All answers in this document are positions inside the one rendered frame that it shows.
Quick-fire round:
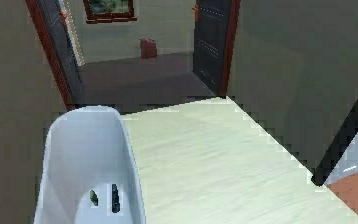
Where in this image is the red canister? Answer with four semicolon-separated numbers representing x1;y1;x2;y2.
139;37;158;60

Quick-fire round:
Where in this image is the dark room door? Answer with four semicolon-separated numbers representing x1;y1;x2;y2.
192;0;242;98

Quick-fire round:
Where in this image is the black bottle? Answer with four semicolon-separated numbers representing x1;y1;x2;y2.
111;183;121;214

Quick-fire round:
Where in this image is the green soap bar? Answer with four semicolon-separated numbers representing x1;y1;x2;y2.
89;189;99;207

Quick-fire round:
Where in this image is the black door frame post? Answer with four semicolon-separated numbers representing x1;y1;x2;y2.
311;77;358;187

